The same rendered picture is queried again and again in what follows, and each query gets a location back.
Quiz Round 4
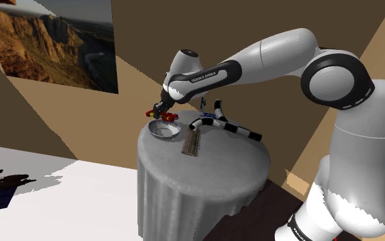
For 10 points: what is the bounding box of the brown ridged rectangular block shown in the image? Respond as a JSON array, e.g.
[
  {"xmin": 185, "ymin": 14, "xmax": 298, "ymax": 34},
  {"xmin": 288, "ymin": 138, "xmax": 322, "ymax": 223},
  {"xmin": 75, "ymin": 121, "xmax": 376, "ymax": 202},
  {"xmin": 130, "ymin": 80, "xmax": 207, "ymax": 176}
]
[{"xmin": 181, "ymin": 127, "xmax": 202, "ymax": 157}]

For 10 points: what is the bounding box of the round table with grey cloth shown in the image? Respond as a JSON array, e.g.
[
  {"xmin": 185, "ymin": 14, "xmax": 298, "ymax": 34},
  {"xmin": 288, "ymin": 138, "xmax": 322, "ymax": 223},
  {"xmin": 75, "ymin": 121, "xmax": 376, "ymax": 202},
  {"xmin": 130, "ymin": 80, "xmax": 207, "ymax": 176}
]
[{"xmin": 136, "ymin": 110, "xmax": 272, "ymax": 241}]

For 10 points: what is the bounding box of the black and white striped tube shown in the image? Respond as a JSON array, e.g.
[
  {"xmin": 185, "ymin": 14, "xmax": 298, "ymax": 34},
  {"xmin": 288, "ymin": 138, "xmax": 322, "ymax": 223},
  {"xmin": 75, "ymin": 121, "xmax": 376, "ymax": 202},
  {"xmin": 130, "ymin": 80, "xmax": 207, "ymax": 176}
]
[{"xmin": 188, "ymin": 99, "xmax": 263, "ymax": 142}]

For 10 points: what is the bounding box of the grey metal bowl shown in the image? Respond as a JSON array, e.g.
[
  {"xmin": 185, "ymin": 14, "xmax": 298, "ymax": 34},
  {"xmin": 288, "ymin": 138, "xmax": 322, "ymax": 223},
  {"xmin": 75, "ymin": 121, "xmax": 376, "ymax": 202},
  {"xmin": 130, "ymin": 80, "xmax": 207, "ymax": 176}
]
[{"xmin": 147, "ymin": 118, "xmax": 182, "ymax": 140}]

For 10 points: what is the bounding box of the red and yellow toy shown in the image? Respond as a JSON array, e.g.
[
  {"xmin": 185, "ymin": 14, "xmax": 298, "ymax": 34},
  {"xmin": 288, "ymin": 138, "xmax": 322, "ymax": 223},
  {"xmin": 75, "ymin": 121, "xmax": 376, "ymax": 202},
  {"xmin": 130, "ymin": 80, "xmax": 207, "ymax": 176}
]
[{"xmin": 145, "ymin": 109, "xmax": 180, "ymax": 123}]

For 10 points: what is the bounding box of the canyon landscape wall picture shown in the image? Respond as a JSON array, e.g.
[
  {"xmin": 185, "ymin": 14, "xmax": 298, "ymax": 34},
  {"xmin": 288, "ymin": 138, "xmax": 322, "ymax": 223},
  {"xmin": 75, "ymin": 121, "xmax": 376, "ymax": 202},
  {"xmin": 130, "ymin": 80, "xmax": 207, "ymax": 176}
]
[{"xmin": 0, "ymin": 0, "xmax": 119, "ymax": 95}]

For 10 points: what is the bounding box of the small blue and white object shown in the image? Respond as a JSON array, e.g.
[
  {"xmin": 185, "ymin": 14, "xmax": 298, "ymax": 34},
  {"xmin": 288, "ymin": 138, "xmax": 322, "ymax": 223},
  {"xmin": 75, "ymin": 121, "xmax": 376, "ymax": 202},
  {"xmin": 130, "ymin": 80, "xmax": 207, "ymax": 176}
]
[{"xmin": 198, "ymin": 97, "xmax": 217, "ymax": 120}]

